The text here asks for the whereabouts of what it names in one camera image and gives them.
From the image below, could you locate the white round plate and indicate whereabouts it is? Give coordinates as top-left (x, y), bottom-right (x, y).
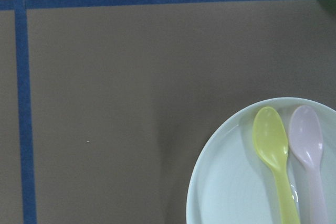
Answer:
top-left (186, 98), bottom-right (335, 223)

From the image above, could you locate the yellow plastic spoon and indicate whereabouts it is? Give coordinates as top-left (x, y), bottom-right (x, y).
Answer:
top-left (252, 106), bottom-right (300, 223)

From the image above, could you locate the pink plastic spoon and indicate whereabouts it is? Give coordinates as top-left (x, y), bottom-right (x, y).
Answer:
top-left (288, 105), bottom-right (329, 223)

